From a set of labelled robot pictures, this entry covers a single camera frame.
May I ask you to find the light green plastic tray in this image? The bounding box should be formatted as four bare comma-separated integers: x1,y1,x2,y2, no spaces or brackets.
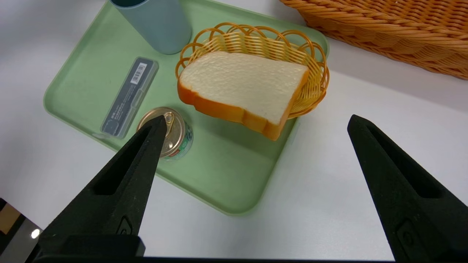
43,0,329,216

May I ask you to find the small round orange wicker basket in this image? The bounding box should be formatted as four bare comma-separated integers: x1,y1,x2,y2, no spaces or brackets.
175,22,330,119

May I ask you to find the tin can gold lid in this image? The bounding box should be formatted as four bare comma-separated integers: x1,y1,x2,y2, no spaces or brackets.
136,107,193,161

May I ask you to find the large orange wicker basket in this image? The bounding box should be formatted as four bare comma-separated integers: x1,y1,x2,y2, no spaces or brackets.
280,0,468,80

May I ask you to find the white bread slice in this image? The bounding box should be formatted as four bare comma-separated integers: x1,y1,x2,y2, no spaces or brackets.
177,50,310,141

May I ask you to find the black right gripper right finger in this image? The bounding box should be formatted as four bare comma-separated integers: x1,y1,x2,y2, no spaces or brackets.
347,114,468,262

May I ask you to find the blue-grey plastic cup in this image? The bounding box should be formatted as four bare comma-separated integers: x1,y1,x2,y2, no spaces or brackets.
109,0,192,55

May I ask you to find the grey clear cutlery case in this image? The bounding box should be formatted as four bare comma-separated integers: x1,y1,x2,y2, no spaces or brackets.
101,57,159,139

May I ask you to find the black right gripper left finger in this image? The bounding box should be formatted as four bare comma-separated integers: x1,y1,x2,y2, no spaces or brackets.
37,115,167,256

